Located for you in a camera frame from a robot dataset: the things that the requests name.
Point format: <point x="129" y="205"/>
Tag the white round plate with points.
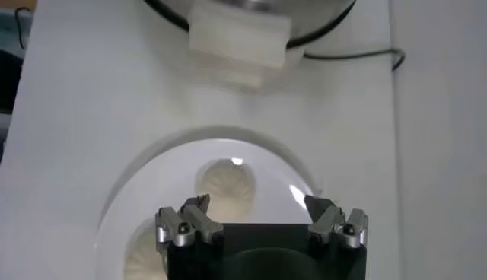
<point x="167" y="179"/>

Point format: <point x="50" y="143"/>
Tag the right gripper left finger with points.
<point x="198" y="220"/>

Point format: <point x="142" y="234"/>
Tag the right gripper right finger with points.
<point x="327" y="220"/>

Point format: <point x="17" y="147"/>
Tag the white electric cooker base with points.
<point x="239" y="38"/>

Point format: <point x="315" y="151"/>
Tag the stainless steel steamer basket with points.
<point x="266" y="4"/>

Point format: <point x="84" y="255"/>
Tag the white steamed baozi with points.
<point x="228" y="186"/>
<point x="146" y="255"/>

